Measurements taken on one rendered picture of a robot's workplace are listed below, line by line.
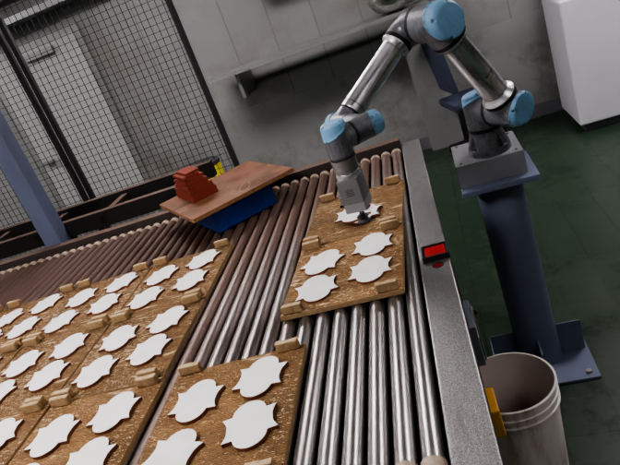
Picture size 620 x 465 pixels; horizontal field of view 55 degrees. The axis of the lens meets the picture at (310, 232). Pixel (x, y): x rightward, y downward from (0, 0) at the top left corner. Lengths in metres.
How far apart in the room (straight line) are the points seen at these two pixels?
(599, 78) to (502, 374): 3.22
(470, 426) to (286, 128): 4.90
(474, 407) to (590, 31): 4.04
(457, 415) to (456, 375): 0.11
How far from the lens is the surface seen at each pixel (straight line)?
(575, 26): 4.93
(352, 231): 1.99
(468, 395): 1.21
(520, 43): 5.66
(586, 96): 5.05
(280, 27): 5.67
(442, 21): 1.86
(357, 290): 1.62
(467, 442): 1.12
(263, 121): 5.85
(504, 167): 2.22
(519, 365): 2.21
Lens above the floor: 1.69
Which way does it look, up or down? 21 degrees down
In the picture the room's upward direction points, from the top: 21 degrees counter-clockwise
